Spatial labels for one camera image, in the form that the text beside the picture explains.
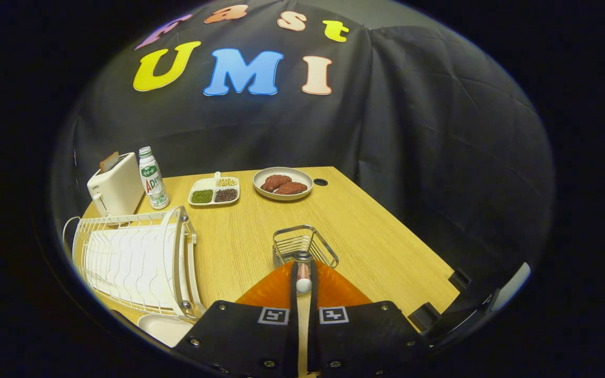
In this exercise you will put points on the black backdrop cloth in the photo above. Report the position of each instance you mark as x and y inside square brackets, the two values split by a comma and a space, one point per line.
[281, 131]

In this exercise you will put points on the pile of yellow beans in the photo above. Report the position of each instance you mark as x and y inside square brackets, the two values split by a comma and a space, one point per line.
[227, 182]

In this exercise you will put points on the white green label drink bottle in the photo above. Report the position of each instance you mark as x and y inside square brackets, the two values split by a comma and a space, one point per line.
[154, 181]

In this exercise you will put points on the pile of green beans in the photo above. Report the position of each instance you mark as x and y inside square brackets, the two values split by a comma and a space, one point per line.
[202, 197]

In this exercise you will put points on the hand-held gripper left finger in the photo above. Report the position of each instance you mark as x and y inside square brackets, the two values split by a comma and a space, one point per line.
[239, 336]

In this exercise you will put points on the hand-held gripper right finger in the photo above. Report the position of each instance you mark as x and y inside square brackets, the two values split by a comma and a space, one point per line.
[314, 325]

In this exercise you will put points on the white toaster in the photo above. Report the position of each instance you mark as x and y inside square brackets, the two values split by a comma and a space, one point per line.
[118, 189]

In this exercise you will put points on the toasted bread slice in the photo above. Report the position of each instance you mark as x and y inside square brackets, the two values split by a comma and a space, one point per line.
[108, 161]

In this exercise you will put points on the spoon with white ball end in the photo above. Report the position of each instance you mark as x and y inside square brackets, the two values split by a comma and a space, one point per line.
[303, 285]

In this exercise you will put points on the brown meat patty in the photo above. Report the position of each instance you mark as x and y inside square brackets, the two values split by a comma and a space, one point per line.
[276, 181]
[292, 188]

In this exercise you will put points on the black table edge bracket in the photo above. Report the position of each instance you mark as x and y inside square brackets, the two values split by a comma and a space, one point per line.
[424, 316]
[460, 279]

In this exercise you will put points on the pile of dark red beans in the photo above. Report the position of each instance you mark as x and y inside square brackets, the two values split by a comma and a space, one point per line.
[226, 195]

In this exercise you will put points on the white divided dish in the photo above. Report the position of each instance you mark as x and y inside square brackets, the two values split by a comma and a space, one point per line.
[202, 184]

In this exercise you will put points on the beige plate with meat patties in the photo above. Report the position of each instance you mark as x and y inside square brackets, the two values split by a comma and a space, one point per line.
[302, 176]

